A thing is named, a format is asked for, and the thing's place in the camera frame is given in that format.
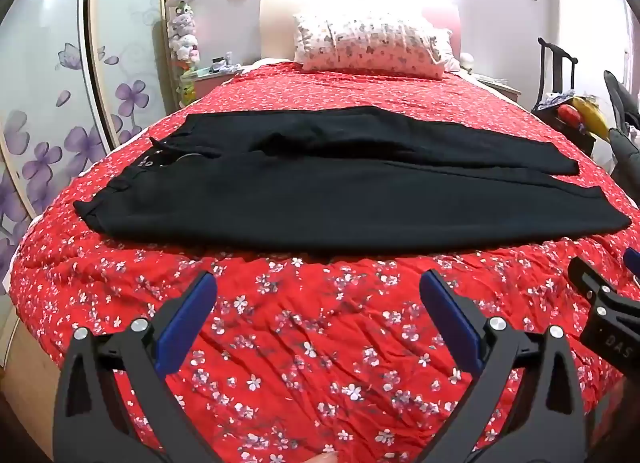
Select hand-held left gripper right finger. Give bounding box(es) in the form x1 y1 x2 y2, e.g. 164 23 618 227
419 269 586 463

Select red floral blanket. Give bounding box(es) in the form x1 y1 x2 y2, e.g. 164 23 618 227
7 60 640 463

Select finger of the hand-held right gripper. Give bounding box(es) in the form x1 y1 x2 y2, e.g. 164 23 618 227
567 256 624 302
623 248 640 290

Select stack of plush toys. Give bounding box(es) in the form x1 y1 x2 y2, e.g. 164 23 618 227
167 0 202 105

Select grey baby bouncer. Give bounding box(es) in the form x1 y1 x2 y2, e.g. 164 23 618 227
603 70 640 180

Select yellow plush toy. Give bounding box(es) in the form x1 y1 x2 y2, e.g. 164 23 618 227
571 96 612 140

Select white floral wardrobe door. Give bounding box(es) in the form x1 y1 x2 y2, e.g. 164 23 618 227
89 0 171 156
0 0 103 294

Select white printed pillow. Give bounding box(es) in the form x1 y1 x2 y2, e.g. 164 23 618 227
292 12 454 80

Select wooden bed frame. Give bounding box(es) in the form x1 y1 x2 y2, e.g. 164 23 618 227
0 310 57 463

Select red plush toy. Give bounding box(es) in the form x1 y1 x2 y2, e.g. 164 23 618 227
557 104 584 127

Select black wooden chair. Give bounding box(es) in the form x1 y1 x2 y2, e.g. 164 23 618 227
531 36 599 156

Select black pants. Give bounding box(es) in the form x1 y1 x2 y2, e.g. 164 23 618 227
74 106 632 254

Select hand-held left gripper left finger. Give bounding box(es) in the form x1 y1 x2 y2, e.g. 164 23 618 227
52 270 221 463

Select light wooden nightstand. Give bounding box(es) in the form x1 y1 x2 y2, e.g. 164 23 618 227
472 72 524 104

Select cluttered nightstand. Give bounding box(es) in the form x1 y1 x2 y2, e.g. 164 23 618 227
192 52 247 100

